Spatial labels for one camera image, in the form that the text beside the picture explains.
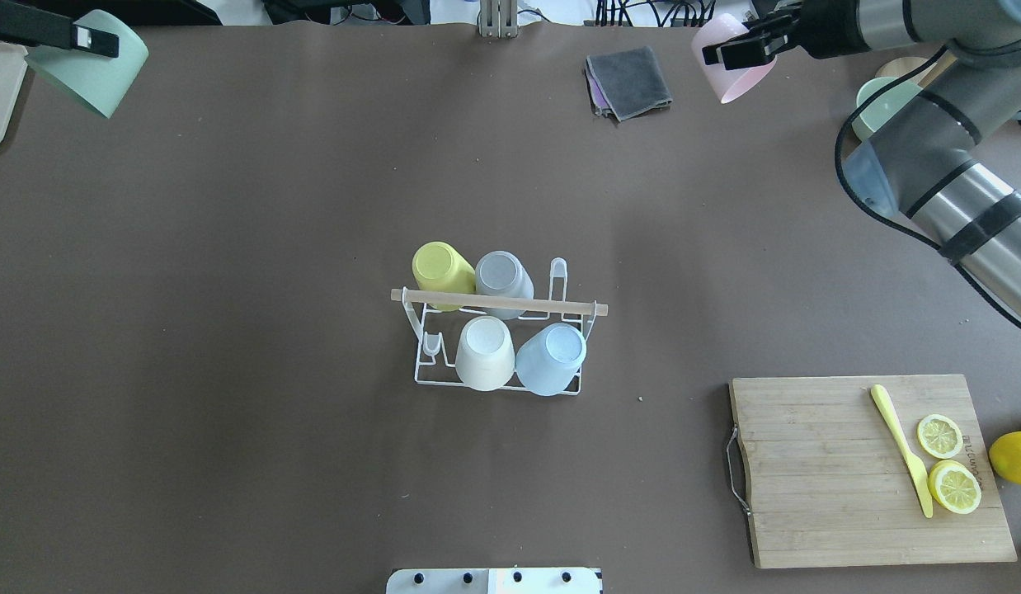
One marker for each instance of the light blue plastic cup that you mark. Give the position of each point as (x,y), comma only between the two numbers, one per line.
(548,362)

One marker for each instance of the wooden cutting board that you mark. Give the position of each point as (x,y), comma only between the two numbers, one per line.
(826,486)

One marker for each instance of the yellow plastic knife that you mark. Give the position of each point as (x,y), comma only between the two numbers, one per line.
(915,467)

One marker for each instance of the whole yellow lemon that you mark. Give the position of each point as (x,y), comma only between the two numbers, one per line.
(1005,456)

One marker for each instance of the wooden mug tree stand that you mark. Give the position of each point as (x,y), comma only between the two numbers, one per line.
(901,66)

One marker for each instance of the white camera stand base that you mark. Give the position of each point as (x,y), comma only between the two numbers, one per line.
(496,580)

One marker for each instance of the grey plastic cup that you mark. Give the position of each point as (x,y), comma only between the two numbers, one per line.
(501,274)

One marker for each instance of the yellow plastic cup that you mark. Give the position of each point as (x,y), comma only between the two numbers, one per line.
(437,267)

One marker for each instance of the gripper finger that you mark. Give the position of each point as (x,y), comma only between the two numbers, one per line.
(22,24)

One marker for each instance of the aluminium frame post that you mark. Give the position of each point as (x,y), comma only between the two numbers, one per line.
(498,19)

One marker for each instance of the mint green bowl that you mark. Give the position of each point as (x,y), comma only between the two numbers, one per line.
(885,106)

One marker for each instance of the grey folded cloth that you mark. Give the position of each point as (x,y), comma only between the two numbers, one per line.
(626,84)

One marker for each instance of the pink plastic cup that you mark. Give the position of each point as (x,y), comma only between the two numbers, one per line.
(727,84)

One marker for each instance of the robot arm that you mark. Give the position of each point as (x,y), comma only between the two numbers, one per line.
(920,163)

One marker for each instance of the lemon slice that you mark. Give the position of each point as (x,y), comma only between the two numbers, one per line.
(940,436)
(954,487)

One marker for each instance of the white plastic cup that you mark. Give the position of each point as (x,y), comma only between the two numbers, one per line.
(485,359)

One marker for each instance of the mint green plastic cup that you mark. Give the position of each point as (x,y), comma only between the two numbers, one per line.
(97,82)

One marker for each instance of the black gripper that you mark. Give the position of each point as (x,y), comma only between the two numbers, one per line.
(825,31)

